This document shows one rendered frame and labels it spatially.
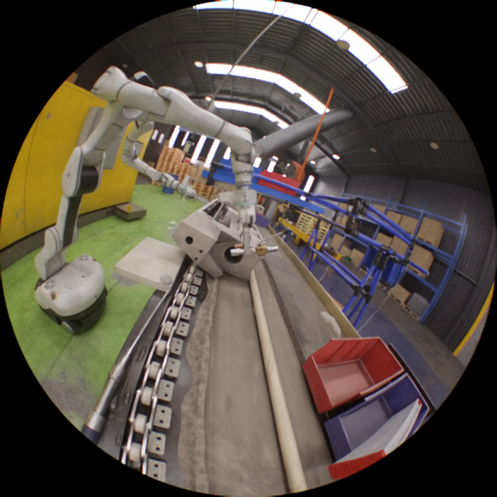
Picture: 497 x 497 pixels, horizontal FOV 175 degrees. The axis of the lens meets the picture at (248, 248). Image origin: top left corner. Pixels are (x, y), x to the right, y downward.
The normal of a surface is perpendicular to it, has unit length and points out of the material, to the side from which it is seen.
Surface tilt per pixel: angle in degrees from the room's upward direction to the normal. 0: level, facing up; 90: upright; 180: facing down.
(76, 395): 0
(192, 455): 51
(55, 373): 0
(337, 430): 95
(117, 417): 0
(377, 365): 88
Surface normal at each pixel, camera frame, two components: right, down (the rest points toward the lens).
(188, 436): -0.04, -0.94
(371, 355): -0.91, -0.36
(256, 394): 0.38, -0.87
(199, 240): 0.09, 0.36
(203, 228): 0.47, -0.43
